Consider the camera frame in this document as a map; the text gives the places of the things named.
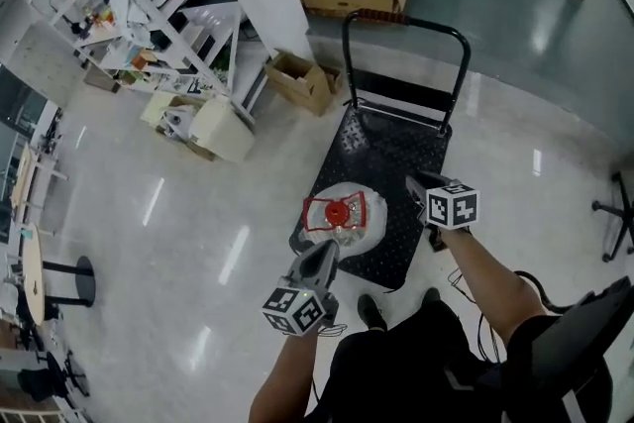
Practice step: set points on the black swivel chair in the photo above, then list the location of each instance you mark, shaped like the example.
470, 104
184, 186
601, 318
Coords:
47, 379

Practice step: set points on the person's black clothing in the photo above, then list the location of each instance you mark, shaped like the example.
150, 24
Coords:
396, 371

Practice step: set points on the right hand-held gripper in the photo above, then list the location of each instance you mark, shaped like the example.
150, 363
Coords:
453, 208

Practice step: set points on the person's left forearm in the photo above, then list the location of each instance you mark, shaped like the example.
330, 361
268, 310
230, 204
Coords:
282, 381

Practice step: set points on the white metal shelving unit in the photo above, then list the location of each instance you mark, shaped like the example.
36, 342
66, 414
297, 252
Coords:
148, 10

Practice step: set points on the light wooden table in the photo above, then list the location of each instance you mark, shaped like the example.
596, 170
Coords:
25, 183

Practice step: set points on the black chest pack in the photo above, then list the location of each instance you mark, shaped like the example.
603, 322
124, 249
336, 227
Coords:
579, 342

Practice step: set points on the black office chair base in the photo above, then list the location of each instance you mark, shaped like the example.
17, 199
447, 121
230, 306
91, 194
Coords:
619, 213

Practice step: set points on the black platform cart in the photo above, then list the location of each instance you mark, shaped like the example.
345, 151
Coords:
381, 153

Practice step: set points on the person's black shoe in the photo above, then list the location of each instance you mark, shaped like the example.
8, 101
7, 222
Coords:
371, 312
432, 296

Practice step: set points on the person's right black shoe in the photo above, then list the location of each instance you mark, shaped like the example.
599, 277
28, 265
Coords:
432, 296

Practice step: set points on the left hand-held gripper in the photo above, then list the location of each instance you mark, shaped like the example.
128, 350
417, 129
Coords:
309, 272

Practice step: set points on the round wooden table black base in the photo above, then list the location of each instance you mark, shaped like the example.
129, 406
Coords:
34, 272

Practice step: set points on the clear water jug red cap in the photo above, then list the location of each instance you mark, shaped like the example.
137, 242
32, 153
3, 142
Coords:
356, 233

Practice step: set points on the small open cardboard box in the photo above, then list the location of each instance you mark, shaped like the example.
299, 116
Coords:
302, 81

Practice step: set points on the cream plastic container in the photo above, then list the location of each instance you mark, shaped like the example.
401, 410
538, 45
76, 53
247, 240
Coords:
220, 131

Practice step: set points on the person's right forearm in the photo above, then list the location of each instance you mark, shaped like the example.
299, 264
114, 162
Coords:
490, 282

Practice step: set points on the cardboard box with papers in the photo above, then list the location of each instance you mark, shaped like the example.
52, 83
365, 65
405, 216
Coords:
166, 116

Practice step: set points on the person's left black shoe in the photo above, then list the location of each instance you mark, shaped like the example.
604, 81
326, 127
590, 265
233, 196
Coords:
371, 312

